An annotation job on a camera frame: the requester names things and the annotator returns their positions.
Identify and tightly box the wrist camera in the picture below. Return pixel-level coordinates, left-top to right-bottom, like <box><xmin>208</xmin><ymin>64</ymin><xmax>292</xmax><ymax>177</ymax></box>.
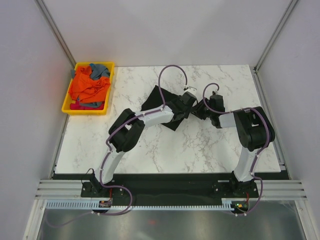
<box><xmin>181</xmin><ymin>85</ymin><xmax>198</xmax><ymax>107</ymax></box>
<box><xmin>208</xmin><ymin>91</ymin><xmax>225</xmax><ymax>112</ymax></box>

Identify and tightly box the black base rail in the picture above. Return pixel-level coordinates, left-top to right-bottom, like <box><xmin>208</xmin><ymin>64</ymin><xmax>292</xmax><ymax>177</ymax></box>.
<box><xmin>80</xmin><ymin>171</ymin><xmax>260</xmax><ymax>206</ymax></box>

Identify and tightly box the purple cable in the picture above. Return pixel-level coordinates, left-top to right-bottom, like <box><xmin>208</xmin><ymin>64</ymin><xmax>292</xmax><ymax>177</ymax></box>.
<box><xmin>46</xmin><ymin>64</ymin><xmax>190</xmax><ymax>229</ymax></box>
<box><xmin>201</xmin><ymin>83</ymin><xmax>272</xmax><ymax>217</ymax></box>

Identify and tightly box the left aluminium frame post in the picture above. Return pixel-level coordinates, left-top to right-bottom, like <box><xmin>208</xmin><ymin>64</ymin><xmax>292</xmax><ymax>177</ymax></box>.
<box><xmin>34</xmin><ymin>0</ymin><xmax>77</xmax><ymax>68</ymax></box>

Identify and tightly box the orange t-shirt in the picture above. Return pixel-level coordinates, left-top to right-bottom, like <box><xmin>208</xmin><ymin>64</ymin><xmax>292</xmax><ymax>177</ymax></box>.
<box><xmin>68</xmin><ymin>78</ymin><xmax>111</xmax><ymax>104</ymax></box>

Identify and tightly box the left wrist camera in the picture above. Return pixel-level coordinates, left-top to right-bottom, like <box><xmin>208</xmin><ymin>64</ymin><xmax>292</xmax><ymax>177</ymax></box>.
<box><xmin>181</xmin><ymin>85</ymin><xmax>198</xmax><ymax>107</ymax></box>

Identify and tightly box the grey t-shirt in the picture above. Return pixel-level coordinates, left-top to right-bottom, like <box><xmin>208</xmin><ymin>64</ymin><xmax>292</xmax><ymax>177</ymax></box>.
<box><xmin>71</xmin><ymin>63</ymin><xmax>111</xmax><ymax>83</ymax></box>

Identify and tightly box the white slotted cable duct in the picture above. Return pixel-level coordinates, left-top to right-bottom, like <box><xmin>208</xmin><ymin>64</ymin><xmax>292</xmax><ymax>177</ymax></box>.
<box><xmin>44</xmin><ymin>198</ymin><xmax>258</xmax><ymax>210</ymax></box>

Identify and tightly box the black t-shirt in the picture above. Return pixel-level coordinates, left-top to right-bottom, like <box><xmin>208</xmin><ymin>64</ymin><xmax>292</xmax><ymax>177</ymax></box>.
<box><xmin>140</xmin><ymin>84</ymin><xmax>205</xmax><ymax>132</ymax></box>

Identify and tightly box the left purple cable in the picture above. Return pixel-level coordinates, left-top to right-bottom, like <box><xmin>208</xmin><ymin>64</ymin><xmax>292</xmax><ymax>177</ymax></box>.
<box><xmin>46</xmin><ymin>64</ymin><xmax>190</xmax><ymax>229</ymax></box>

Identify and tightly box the pink t-shirt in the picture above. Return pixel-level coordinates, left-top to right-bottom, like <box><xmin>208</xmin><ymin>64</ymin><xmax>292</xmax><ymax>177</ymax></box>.
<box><xmin>69</xmin><ymin>101</ymin><xmax>105</xmax><ymax>110</ymax></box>

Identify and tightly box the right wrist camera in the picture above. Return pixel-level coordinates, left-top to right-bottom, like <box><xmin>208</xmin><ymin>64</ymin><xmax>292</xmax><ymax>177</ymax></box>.
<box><xmin>208</xmin><ymin>91</ymin><xmax>225</xmax><ymax>112</ymax></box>

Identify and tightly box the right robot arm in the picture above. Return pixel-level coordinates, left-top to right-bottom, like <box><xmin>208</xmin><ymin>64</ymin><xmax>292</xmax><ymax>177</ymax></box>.
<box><xmin>191</xmin><ymin>99</ymin><xmax>276</xmax><ymax>197</ymax></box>

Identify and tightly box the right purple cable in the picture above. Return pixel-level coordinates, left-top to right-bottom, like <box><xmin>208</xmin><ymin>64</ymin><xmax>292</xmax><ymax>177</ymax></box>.
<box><xmin>201</xmin><ymin>83</ymin><xmax>272</xmax><ymax>217</ymax></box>

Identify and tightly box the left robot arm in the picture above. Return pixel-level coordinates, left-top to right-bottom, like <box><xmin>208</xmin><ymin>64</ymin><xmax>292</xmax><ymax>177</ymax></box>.
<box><xmin>92</xmin><ymin>96</ymin><xmax>196</xmax><ymax>197</ymax></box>

